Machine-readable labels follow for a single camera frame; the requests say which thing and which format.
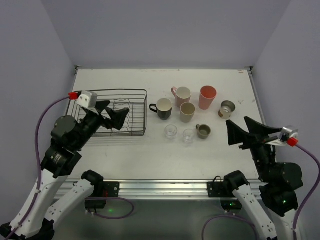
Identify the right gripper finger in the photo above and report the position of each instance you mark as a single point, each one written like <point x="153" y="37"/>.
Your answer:
<point x="237" y="135"/>
<point x="256" y="128"/>

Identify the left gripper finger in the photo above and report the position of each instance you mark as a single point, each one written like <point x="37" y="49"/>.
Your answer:
<point x="101" y="106"/>
<point x="116" y="118"/>

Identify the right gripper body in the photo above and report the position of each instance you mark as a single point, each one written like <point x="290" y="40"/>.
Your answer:
<point x="255" y="142"/>

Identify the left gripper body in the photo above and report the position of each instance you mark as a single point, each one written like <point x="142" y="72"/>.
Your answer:
<point x="103" y="115"/>

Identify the beige two-tier cup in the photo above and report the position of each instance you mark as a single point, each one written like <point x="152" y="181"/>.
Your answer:
<point x="226" y="109"/>

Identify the small tan cup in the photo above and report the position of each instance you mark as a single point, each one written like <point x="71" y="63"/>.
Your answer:
<point x="203" y="131"/>

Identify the black glossy mug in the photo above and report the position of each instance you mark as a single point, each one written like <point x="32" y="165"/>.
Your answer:
<point x="163" y="108"/>

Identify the clear glass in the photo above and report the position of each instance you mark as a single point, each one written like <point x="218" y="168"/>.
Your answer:
<point x="188" y="136"/>
<point x="171" y="132"/>

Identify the salmon pink tumbler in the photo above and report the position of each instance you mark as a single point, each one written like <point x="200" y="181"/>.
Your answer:
<point x="207" y="95"/>

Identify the pink ceramic mug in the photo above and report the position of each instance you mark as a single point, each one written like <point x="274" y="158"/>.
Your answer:
<point x="181" y="94"/>

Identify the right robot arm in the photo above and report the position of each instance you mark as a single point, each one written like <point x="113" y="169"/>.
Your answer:
<point x="280" y="180"/>

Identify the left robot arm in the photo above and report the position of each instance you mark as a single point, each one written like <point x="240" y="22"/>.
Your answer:
<point x="40" y="216"/>

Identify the right controller box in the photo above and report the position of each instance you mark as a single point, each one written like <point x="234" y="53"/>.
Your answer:
<point x="231" y="205"/>

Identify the controller box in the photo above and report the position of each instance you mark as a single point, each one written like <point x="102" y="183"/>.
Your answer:
<point x="231" y="205"/>
<point x="95" y="204"/>

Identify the left controller box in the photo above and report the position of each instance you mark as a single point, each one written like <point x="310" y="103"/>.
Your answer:
<point x="95" y="204"/>

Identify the wire dish rack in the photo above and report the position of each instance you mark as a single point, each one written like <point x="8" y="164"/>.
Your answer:
<point x="135" y="100"/>

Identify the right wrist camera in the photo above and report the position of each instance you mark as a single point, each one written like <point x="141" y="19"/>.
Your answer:
<point x="287" y="137"/>

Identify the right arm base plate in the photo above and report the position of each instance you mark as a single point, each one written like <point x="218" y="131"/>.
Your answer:
<point x="218" y="188"/>

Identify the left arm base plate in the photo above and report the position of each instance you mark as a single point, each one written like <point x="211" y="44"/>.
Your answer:
<point x="110" y="189"/>

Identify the aluminium mounting rail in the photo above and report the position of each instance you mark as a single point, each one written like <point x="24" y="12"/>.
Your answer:
<point x="159" y="189"/>

